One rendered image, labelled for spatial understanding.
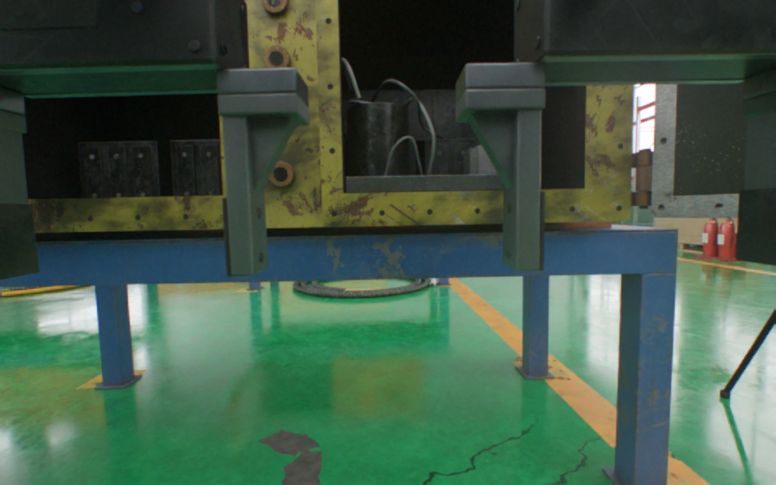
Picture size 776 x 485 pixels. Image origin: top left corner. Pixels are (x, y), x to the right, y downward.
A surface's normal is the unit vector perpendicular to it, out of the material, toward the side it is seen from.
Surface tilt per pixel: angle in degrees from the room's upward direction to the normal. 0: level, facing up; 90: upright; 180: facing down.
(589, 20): 90
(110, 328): 90
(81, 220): 90
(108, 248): 90
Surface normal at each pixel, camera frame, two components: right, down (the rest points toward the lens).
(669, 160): -0.92, 0.05
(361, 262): 0.01, 0.08
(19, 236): 1.00, -0.02
